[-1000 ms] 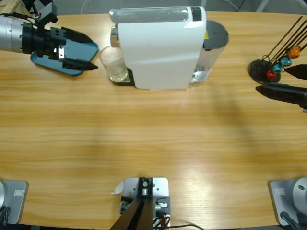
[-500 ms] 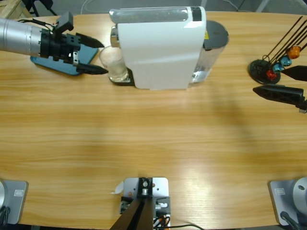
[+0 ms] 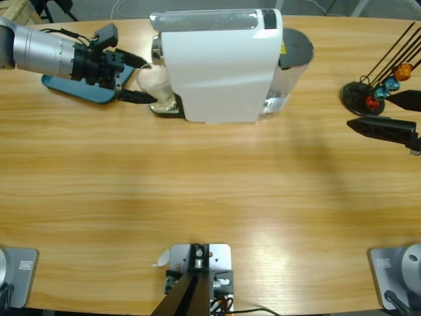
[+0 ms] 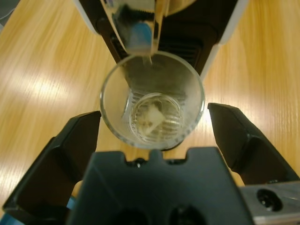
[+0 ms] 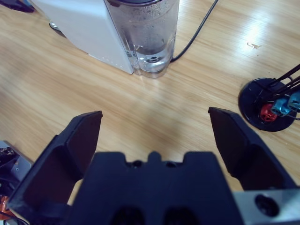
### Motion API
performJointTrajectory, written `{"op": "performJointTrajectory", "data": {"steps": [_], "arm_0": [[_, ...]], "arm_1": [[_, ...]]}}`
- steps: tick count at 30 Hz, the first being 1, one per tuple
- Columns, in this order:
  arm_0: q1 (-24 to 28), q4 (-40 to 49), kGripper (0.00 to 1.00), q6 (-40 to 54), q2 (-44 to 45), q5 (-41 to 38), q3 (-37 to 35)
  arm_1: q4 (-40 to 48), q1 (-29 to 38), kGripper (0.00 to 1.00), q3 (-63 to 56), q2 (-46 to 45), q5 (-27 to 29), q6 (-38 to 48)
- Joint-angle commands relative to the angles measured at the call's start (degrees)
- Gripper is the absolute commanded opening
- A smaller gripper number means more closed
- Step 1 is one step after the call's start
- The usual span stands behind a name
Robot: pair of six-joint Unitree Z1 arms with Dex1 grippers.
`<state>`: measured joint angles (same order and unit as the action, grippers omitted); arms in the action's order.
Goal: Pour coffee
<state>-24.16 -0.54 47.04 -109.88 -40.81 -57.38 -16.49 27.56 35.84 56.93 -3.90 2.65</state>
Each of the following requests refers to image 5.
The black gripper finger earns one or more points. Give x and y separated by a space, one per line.
49 173
255 159

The red coffee capsule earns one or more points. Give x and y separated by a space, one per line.
267 114

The white capsule coffee machine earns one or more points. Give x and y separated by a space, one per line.
89 30

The black capsule holder with rods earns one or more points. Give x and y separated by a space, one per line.
250 98

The clear water tank black lid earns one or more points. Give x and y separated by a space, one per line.
150 35

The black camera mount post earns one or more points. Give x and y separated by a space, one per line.
7 157

